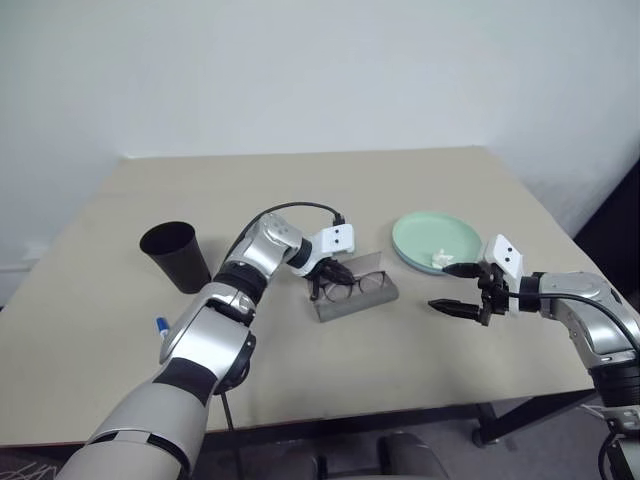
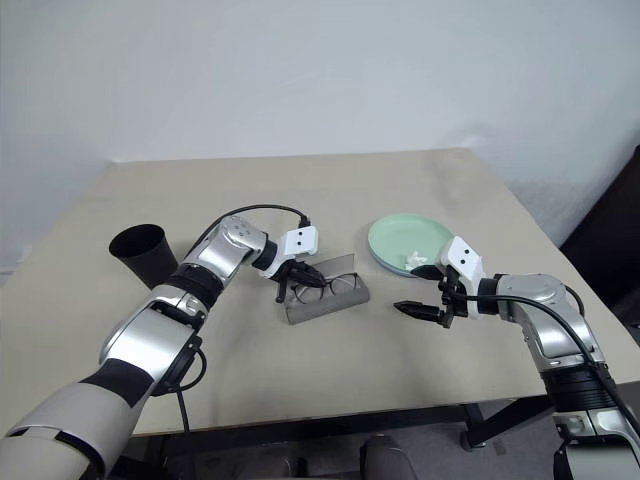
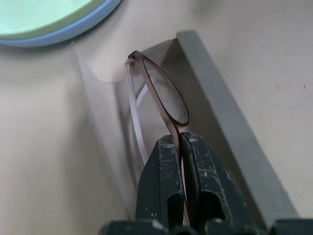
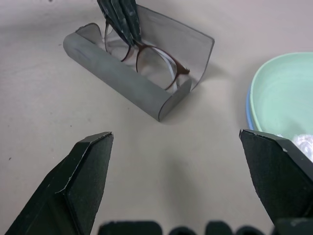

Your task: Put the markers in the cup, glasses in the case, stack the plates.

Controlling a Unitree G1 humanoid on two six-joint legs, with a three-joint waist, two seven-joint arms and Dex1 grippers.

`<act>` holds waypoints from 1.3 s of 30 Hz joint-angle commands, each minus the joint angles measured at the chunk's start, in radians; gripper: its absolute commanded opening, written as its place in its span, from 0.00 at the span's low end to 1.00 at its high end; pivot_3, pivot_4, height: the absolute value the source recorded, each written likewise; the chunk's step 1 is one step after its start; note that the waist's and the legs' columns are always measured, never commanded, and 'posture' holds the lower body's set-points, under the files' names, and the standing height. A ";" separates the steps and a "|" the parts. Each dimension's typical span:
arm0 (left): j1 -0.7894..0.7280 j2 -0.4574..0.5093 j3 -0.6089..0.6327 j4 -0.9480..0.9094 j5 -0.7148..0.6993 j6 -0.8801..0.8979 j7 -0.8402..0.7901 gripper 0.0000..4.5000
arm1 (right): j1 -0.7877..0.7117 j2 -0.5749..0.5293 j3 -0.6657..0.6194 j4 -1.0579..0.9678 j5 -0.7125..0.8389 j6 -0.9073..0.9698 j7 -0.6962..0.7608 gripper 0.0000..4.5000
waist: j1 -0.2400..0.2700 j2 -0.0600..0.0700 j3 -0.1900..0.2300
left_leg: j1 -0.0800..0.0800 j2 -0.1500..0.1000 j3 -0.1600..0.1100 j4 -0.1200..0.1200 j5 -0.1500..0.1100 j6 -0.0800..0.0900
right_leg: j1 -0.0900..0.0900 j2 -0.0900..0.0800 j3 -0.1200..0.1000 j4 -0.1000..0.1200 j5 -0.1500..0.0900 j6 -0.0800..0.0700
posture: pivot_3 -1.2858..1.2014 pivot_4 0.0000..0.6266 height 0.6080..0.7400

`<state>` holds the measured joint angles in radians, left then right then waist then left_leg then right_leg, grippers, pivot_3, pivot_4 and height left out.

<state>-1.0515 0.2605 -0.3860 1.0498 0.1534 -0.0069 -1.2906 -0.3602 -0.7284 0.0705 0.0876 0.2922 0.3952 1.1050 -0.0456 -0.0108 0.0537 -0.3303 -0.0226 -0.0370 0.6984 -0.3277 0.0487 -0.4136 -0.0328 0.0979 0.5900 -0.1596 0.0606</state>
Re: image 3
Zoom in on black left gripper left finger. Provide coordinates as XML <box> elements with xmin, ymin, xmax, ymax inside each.
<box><xmin>135</xmin><ymin>135</ymin><xmax>184</xmax><ymax>230</ymax></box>

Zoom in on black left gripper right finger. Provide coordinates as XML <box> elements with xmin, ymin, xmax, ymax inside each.
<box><xmin>180</xmin><ymin>131</ymin><xmax>252</xmax><ymax>228</ymax></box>

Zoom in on brown frame glasses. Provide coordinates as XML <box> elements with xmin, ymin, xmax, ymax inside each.
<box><xmin>123</xmin><ymin>50</ymin><xmax>191</xmax><ymax>227</ymax></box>

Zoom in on translucent grey glasses case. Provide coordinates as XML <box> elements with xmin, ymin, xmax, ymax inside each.
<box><xmin>70</xmin><ymin>30</ymin><xmax>300</xmax><ymax>230</ymax></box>

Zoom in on blue rimmed plate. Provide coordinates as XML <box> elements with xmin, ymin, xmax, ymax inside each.
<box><xmin>0</xmin><ymin>0</ymin><xmax>121</xmax><ymax>47</ymax></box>

